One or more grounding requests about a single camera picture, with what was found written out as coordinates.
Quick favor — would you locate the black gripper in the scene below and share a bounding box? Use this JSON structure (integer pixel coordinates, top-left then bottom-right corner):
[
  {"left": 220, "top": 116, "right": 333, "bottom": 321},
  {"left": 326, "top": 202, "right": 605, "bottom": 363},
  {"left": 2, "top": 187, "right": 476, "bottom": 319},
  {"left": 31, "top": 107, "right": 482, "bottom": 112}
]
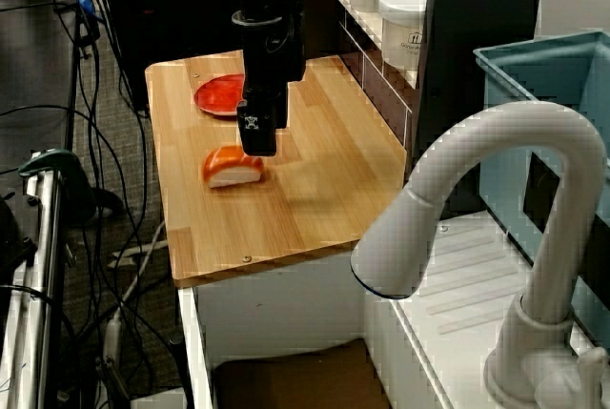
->
[{"left": 236, "top": 16, "right": 305, "bottom": 158}]

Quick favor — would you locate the red round plate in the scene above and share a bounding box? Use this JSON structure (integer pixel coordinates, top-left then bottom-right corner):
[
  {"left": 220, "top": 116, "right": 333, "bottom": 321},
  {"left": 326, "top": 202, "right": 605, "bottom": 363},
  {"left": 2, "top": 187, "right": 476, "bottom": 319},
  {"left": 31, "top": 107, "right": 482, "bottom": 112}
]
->
[{"left": 193, "top": 72, "right": 248, "bottom": 121}]

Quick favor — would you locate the dark tiled backsplash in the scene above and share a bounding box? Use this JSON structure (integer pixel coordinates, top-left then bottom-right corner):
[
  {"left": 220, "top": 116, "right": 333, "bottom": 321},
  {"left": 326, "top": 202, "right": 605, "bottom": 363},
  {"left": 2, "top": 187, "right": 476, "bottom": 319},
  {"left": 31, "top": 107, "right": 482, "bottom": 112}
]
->
[{"left": 302, "top": 0, "right": 421, "bottom": 176}]

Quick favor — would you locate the black computer tower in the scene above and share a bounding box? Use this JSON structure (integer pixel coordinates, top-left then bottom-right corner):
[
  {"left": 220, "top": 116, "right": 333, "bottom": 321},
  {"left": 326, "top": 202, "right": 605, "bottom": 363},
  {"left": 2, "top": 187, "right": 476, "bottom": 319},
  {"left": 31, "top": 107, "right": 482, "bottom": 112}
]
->
[{"left": 101, "top": 0, "right": 245, "bottom": 112}]

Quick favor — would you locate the white jar with printed logo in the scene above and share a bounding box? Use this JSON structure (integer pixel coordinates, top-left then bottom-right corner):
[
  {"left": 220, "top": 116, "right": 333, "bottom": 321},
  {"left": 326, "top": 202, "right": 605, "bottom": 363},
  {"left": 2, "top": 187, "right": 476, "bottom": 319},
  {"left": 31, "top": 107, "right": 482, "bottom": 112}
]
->
[{"left": 377, "top": 0, "right": 430, "bottom": 71}]

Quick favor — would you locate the white toy kitchen cabinet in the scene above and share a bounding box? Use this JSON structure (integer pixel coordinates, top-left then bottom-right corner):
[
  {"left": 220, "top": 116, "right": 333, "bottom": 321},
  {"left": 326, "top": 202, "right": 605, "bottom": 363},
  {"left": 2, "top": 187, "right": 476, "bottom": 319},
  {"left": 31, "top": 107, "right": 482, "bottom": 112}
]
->
[{"left": 176, "top": 251, "right": 458, "bottom": 409}]

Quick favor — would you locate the green clamp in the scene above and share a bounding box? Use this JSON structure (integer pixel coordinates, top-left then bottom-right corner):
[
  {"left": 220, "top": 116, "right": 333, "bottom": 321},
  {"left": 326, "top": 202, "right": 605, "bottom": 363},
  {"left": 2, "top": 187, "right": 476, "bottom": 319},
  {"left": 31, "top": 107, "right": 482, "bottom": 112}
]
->
[{"left": 17, "top": 148, "right": 97, "bottom": 222}]

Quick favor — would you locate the dark grey upright panel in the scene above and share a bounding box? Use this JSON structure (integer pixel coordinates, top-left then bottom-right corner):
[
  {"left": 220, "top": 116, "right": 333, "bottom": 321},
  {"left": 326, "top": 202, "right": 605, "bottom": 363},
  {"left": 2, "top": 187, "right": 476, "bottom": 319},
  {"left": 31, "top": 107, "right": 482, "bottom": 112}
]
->
[{"left": 412, "top": 0, "right": 547, "bottom": 213}]

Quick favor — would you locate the white toy sink drainboard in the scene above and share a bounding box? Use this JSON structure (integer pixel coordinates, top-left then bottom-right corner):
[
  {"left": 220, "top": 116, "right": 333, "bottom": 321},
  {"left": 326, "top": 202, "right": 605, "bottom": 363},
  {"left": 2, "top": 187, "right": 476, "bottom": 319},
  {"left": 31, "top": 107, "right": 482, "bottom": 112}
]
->
[{"left": 364, "top": 211, "right": 610, "bottom": 409}]

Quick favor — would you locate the brown cardboard sheet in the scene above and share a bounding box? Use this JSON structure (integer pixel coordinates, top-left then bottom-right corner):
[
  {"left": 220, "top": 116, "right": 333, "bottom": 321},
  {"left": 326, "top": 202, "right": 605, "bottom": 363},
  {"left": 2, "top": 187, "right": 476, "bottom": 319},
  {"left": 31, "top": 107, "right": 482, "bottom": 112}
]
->
[{"left": 213, "top": 337, "right": 397, "bottom": 409}]

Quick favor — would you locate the teal plastic bin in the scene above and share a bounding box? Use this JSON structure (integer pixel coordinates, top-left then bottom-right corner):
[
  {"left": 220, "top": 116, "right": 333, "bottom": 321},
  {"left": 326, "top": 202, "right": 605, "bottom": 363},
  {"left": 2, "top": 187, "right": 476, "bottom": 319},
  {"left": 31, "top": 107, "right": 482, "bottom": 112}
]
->
[{"left": 472, "top": 30, "right": 610, "bottom": 358}]

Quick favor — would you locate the black cable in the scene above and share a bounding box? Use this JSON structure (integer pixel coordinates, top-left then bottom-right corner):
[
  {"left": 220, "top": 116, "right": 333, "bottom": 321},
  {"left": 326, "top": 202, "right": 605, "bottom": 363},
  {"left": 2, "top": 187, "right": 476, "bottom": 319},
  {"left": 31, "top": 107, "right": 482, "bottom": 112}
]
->
[
  {"left": 0, "top": 103, "right": 150, "bottom": 262},
  {"left": 71, "top": 0, "right": 158, "bottom": 200}
]

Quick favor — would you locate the white cable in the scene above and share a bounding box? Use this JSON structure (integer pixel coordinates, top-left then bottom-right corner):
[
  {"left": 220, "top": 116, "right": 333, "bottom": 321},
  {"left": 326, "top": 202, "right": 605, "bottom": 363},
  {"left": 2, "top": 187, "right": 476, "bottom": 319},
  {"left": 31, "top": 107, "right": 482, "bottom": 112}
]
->
[{"left": 103, "top": 220, "right": 169, "bottom": 370}]

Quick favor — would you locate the silver metal rail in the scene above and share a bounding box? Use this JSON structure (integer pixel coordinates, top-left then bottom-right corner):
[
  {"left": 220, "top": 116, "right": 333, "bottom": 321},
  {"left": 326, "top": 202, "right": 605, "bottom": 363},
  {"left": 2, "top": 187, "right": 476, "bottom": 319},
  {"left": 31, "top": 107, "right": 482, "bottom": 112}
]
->
[{"left": 3, "top": 160, "right": 64, "bottom": 409}]

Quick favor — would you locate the white faucet handle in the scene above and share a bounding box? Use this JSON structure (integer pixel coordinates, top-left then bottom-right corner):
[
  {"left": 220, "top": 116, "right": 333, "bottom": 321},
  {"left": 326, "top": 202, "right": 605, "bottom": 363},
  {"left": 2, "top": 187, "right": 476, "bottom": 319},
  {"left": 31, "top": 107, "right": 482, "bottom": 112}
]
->
[{"left": 537, "top": 345, "right": 610, "bottom": 409}]

